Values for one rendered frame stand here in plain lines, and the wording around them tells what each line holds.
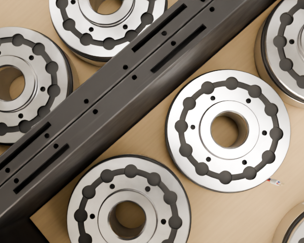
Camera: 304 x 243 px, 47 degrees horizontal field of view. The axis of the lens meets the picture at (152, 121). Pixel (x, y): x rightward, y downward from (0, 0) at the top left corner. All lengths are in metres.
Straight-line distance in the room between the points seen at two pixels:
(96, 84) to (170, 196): 0.12
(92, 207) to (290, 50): 0.21
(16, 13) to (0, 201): 0.19
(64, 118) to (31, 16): 0.16
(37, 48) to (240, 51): 0.18
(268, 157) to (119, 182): 0.12
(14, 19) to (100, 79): 0.16
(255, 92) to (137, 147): 0.11
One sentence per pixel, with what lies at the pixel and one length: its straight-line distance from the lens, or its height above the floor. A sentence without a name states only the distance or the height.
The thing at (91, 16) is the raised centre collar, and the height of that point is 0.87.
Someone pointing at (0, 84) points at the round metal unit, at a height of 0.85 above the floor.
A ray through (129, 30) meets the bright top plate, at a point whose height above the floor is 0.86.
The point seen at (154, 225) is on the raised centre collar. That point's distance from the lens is 0.29.
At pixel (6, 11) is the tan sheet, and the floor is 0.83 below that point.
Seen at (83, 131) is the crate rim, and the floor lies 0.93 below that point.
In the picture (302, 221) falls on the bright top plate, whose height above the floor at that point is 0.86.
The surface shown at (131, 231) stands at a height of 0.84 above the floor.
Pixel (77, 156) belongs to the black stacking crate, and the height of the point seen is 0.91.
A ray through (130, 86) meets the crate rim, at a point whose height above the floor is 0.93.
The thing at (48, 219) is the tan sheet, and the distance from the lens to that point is 0.34.
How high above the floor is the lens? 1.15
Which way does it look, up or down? 85 degrees down
